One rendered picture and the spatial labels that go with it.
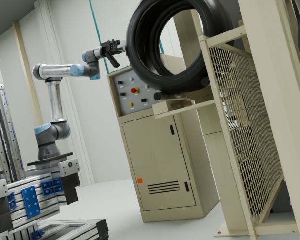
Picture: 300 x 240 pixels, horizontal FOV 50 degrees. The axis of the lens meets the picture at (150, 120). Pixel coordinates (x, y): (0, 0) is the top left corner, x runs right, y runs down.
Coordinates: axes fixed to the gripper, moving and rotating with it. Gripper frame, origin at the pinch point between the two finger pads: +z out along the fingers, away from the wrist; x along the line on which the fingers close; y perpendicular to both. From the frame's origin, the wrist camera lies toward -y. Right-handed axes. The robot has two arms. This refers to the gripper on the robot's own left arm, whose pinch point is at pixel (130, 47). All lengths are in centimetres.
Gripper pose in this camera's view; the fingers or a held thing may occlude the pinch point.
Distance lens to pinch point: 197.4
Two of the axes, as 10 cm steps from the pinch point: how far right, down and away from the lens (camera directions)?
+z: 8.6, -1.2, -4.9
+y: -1.6, -9.9, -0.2
